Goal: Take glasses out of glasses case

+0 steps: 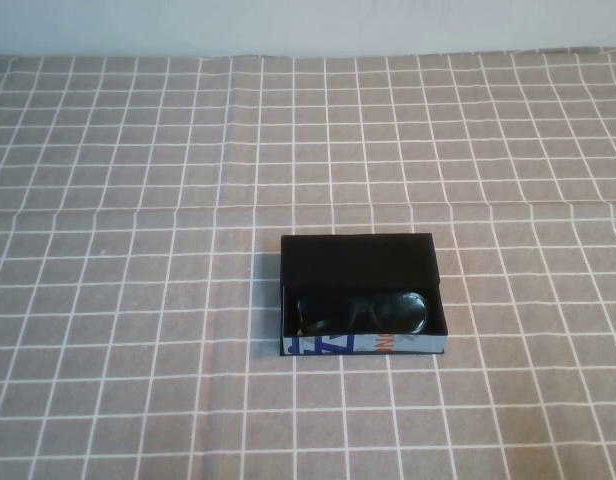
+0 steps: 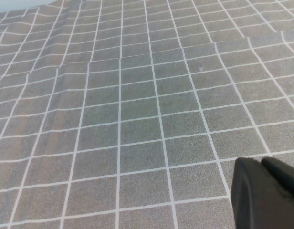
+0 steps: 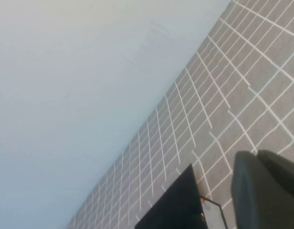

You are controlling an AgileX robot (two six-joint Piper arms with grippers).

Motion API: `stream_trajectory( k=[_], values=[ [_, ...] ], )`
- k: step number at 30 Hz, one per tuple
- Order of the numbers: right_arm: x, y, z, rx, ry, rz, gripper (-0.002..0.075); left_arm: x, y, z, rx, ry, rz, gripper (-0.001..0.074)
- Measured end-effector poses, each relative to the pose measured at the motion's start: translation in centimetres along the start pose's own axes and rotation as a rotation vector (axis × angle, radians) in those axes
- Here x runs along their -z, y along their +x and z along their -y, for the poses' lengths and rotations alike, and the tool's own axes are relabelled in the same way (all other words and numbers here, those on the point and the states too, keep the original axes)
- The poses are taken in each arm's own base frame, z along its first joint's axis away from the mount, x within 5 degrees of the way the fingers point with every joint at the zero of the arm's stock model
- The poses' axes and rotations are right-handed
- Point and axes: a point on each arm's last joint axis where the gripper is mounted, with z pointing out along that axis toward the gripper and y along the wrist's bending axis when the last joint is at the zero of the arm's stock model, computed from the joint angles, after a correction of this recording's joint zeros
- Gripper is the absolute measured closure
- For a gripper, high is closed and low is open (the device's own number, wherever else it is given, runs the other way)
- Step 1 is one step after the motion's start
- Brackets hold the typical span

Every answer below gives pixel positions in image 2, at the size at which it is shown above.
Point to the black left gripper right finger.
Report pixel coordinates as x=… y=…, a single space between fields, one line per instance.
x=284 y=177

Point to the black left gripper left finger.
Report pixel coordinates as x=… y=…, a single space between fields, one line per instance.
x=252 y=205

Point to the grey white-grid tablecloth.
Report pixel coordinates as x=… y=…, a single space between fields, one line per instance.
x=128 y=100

